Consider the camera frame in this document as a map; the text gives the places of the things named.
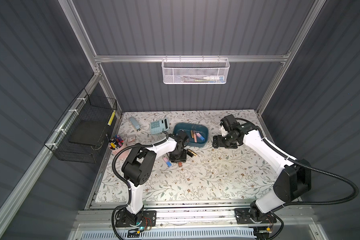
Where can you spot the cup of coloured pens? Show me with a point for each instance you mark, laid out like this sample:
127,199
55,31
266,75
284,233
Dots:
116,142

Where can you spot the gold glitter lipstick angled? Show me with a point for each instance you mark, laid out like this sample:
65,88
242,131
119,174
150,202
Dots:
191,153

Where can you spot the black wire basket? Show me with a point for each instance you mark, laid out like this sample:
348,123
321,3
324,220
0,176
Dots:
83,133

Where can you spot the white wire mesh basket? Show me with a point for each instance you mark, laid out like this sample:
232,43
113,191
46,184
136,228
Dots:
195,71

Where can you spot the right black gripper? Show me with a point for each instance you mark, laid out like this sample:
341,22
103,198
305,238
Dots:
219,142

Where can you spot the pink blue gradient lipstick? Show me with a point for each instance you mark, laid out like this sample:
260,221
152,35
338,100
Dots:
167,161

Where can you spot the teal calculator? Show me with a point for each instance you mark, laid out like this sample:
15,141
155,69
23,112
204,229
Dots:
159,126

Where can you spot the floral table mat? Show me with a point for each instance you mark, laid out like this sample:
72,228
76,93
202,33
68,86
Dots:
215,174

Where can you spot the white perforated cable tray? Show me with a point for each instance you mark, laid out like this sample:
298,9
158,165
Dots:
192,234

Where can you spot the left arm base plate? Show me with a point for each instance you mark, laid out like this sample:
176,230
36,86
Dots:
143,218

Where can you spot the grey blue small device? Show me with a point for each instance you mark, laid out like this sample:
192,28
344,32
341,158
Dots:
135,124

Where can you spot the teal storage box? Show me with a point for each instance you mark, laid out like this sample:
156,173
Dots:
194,127

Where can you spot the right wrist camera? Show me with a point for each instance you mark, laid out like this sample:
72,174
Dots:
228,123

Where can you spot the pink small box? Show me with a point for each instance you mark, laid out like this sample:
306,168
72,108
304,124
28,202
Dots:
131,140

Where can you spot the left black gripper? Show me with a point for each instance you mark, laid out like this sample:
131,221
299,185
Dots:
176,155

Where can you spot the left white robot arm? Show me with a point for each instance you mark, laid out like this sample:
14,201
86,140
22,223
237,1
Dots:
140,162

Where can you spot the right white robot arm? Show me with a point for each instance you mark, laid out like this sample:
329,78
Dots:
293,179

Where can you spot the pink lip gloss tube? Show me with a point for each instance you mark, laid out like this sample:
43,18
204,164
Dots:
194,136

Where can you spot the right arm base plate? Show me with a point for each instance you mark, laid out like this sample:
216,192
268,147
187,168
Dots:
250,216

